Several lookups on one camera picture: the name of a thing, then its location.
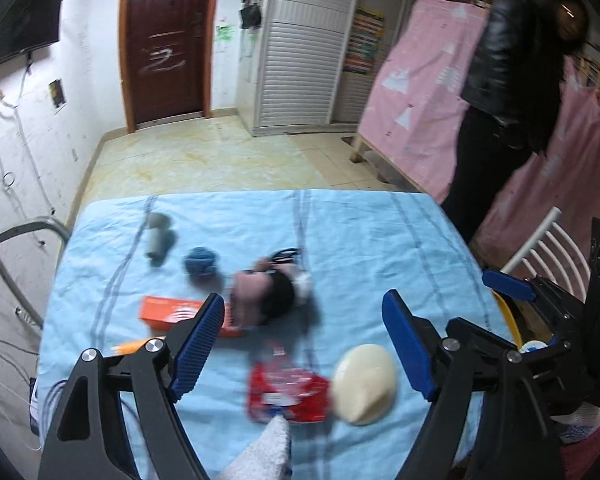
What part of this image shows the orange cardboard box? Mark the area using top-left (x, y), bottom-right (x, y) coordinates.
top-left (138, 296), bottom-right (242, 338)

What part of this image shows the orange thread spool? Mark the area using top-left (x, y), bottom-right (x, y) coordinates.
top-left (112, 339), bottom-right (147, 356)

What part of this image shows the cream oval plastic lid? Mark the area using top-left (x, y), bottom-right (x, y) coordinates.
top-left (329, 344), bottom-right (398, 426)

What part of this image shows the red snack wrapper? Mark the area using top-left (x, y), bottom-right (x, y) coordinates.
top-left (247, 361), bottom-right (330, 424)

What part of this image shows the pink and black sock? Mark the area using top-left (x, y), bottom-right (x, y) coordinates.
top-left (228, 258), bottom-right (312, 330)

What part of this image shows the right white knit glove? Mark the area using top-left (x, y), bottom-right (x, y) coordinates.
top-left (550, 403), bottom-right (600, 445)

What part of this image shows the left white knit glove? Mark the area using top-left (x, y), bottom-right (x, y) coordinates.
top-left (216, 415), bottom-right (292, 480)

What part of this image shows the white metal chair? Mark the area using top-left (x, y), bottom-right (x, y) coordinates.
top-left (501, 207), bottom-right (591, 301)

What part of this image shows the light blue bed sheet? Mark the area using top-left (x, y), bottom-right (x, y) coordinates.
top-left (38, 190), bottom-right (509, 476)

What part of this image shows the blue knitted ball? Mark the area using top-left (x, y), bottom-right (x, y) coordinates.
top-left (183, 246), bottom-right (218, 280)

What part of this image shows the grey plastic funnel cup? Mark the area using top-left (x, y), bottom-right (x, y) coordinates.
top-left (146, 212), bottom-right (172, 261)

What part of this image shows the person in black jacket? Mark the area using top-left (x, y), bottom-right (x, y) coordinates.
top-left (441, 0), bottom-right (590, 243)

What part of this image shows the pink tree pattern curtain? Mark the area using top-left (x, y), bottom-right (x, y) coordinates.
top-left (358, 0), bottom-right (600, 264)

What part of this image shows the white louvered wardrobe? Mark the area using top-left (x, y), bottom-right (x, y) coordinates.
top-left (234, 0), bottom-right (432, 137)

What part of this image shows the dark brown wooden door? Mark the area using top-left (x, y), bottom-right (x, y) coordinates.
top-left (119, 0), bottom-right (218, 132)

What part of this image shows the grey metal bed rail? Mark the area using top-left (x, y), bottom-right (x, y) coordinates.
top-left (0, 216), bottom-right (71, 328)

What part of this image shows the colourful wall poster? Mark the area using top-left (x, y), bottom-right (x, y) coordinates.
top-left (342, 6), bottom-right (385, 76)

